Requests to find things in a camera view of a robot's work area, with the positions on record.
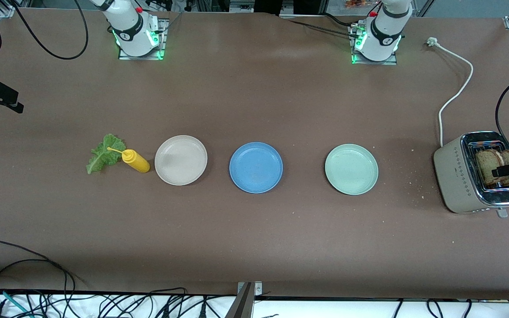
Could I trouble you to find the silver two-slot toaster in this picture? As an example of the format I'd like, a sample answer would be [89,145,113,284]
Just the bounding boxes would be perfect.
[433,131,509,219]

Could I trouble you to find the grey metal box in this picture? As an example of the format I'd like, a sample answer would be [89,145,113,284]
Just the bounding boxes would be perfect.
[229,0,255,13]

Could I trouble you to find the green round plate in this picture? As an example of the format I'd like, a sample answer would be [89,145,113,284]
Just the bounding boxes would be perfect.
[325,144,379,196]

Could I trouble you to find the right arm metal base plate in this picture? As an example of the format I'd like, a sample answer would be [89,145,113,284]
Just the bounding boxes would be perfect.
[118,19,167,61]

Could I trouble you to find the white toaster power cord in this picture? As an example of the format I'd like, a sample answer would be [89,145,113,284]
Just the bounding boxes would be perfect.
[427,37,475,147]

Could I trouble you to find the blue round plate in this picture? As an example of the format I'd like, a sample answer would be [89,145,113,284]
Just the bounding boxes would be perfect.
[229,142,284,194]

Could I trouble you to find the teal cable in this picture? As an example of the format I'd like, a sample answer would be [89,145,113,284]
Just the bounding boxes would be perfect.
[0,287,32,318]

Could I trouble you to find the green lettuce leaf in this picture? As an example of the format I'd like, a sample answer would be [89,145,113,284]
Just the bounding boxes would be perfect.
[86,134,127,174]

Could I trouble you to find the yellow squeeze bottle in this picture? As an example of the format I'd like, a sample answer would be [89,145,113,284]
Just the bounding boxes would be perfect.
[107,147,151,173]

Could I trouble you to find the aluminium post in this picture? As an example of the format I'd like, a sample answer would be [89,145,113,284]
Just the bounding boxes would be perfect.
[224,283,255,318]

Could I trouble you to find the black looped cable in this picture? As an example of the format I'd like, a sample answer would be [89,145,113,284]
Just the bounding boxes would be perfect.
[0,240,78,294]

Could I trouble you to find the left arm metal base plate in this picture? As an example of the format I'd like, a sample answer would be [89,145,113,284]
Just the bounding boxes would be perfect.
[351,24,399,66]

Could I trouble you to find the small metal bracket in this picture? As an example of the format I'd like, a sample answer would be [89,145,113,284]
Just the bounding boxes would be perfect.
[237,281,263,295]

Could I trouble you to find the beige round plate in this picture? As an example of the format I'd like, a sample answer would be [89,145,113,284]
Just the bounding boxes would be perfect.
[154,135,208,186]

